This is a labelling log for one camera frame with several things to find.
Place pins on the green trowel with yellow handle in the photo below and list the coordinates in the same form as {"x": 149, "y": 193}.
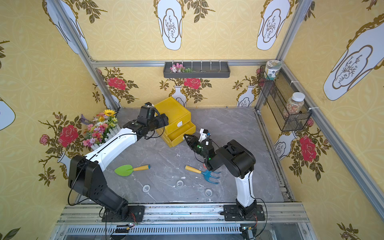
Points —
{"x": 127, "y": 170}

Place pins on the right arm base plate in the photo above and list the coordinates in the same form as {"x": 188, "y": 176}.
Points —
{"x": 239, "y": 213}

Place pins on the jar with green label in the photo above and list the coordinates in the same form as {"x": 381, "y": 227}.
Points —
{"x": 272, "y": 69}

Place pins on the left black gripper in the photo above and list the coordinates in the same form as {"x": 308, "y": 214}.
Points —
{"x": 162, "y": 120}

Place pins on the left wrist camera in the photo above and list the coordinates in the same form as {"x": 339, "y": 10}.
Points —
{"x": 149, "y": 105}

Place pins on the jar with white lid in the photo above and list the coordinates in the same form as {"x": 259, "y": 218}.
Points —
{"x": 294, "y": 104}

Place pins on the blue rake with yellow handle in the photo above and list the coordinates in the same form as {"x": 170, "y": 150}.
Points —
{"x": 207, "y": 174}

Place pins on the grey wall shelf tray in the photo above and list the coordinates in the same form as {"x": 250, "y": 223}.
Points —
{"x": 201, "y": 69}

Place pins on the black wire wall basket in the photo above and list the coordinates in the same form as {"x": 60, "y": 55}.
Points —
{"x": 276, "y": 94}

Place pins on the clear tape roll left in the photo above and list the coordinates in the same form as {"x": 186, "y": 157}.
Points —
{"x": 146, "y": 188}

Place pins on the clear tape roll right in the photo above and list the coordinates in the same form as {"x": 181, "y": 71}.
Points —
{"x": 208, "y": 192}

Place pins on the clear tape roll middle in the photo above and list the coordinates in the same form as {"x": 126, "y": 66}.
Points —
{"x": 180, "y": 183}

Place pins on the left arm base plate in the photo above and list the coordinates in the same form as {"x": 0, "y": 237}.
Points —
{"x": 132, "y": 213}

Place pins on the clear tape roll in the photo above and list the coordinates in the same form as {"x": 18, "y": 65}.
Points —
{"x": 146, "y": 188}
{"x": 180, "y": 183}
{"x": 208, "y": 192}

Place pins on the yellow three-drawer cabinet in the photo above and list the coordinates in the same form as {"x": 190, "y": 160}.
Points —
{"x": 180, "y": 121}

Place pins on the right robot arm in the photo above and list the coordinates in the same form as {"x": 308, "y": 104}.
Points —
{"x": 236, "y": 158}

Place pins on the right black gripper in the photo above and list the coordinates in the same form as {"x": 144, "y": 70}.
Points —
{"x": 193, "y": 142}

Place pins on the flowers in white fence planter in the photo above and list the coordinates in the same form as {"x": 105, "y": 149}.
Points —
{"x": 99, "y": 130}

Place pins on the pink flowers in tray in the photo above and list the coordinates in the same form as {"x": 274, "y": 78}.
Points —
{"x": 179, "y": 68}

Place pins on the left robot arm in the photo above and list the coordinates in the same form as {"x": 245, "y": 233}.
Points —
{"x": 87, "y": 172}

